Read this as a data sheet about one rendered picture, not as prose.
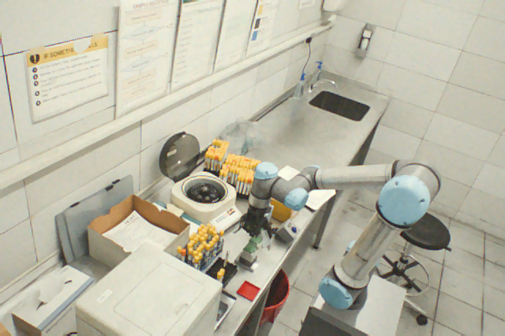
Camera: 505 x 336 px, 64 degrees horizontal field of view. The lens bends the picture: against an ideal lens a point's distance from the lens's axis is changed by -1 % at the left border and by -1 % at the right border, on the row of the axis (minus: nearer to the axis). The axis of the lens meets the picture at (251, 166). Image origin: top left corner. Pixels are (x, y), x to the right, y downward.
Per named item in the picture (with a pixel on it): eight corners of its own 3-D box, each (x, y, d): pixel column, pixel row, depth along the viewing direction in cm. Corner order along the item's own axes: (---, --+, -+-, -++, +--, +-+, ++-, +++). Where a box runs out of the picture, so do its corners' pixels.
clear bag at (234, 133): (242, 167, 219) (248, 136, 209) (211, 160, 219) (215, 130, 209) (248, 143, 241) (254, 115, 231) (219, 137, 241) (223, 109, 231)
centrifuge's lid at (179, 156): (165, 141, 165) (151, 136, 169) (167, 194, 177) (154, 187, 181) (201, 126, 181) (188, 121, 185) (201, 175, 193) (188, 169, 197)
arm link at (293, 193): (317, 184, 135) (289, 169, 139) (299, 198, 127) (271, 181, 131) (312, 202, 139) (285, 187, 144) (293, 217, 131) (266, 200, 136)
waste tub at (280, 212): (287, 225, 185) (293, 209, 180) (262, 213, 190) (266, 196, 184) (300, 211, 195) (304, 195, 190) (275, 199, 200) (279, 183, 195)
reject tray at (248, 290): (252, 301, 147) (252, 300, 147) (236, 293, 149) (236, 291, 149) (260, 289, 152) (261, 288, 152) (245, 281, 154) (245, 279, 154)
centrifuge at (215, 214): (211, 242, 168) (215, 220, 162) (162, 207, 181) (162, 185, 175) (247, 216, 186) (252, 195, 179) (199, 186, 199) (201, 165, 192)
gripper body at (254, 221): (237, 231, 147) (242, 205, 141) (248, 218, 154) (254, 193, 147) (256, 240, 145) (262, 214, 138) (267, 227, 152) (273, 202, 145)
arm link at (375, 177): (447, 147, 116) (303, 158, 148) (435, 162, 108) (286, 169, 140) (453, 185, 119) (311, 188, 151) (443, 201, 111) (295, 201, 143)
